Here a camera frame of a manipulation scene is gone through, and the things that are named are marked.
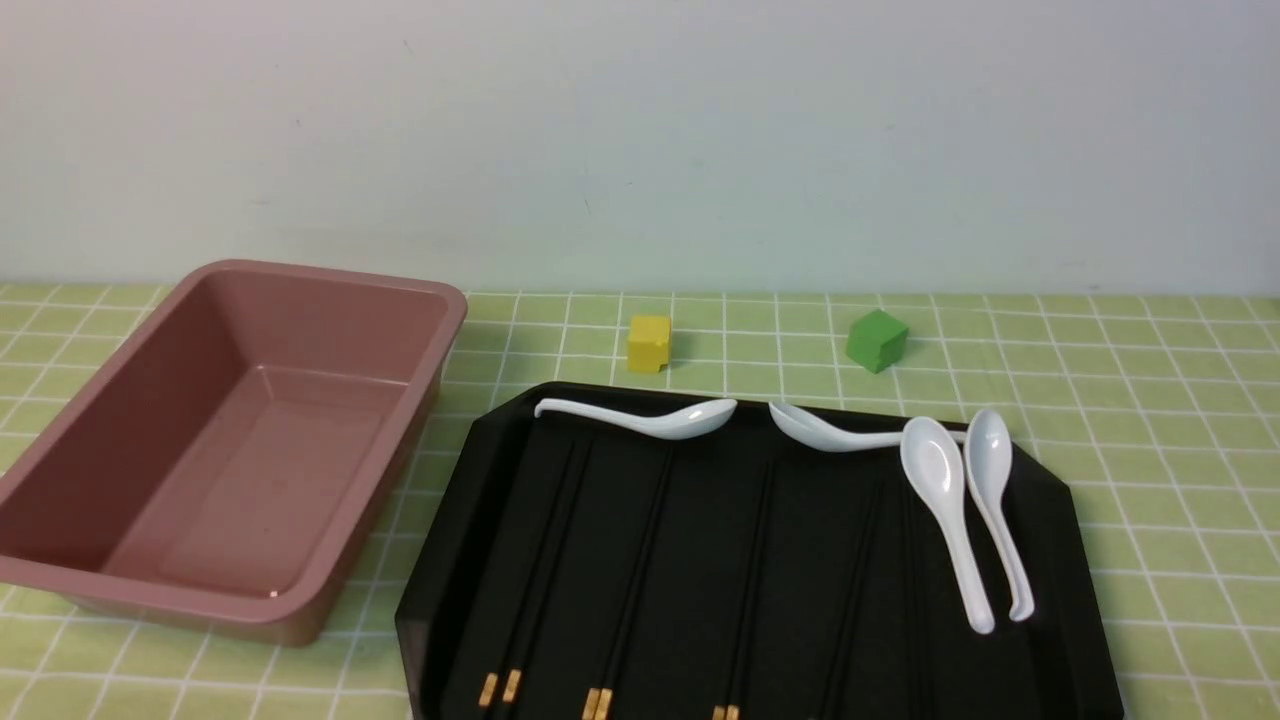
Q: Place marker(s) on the white spoon upper middle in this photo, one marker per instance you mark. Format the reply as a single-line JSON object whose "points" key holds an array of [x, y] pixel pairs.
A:
{"points": [[814, 432]]}

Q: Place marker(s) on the black chopstick gold band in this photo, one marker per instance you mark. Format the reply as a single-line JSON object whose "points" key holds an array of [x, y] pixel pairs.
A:
{"points": [[755, 590], [543, 570], [640, 600], [630, 590], [491, 696], [745, 590]]}

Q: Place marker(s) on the white spoon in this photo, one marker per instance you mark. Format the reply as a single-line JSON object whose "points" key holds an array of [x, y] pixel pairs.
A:
{"points": [[814, 432], [688, 422], [934, 467], [988, 463]]}

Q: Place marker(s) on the green cube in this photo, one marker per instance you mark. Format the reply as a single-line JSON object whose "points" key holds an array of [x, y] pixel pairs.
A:
{"points": [[876, 340]]}

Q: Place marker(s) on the white spoon far right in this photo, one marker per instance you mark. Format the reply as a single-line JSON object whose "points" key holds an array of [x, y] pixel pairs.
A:
{"points": [[988, 463]]}

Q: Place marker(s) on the white spoon far left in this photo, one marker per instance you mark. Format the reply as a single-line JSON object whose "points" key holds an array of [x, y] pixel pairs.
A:
{"points": [[688, 422]]}

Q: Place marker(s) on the black plastic tray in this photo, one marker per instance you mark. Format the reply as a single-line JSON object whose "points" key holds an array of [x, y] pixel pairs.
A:
{"points": [[702, 579]]}

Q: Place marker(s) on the pink plastic bin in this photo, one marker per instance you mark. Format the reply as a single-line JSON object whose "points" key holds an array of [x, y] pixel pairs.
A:
{"points": [[224, 467]]}

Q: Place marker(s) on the yellow cube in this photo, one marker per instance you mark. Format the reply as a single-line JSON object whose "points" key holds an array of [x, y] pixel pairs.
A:
{"points": [[649, 341]]}

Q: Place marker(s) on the plain black chopstick left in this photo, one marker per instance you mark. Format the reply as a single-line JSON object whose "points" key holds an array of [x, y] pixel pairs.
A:
{"points": [[831, 691]]}

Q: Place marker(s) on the white spoon centre right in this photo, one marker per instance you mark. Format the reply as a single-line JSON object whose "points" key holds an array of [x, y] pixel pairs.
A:
{"points": [[934, 467]]}

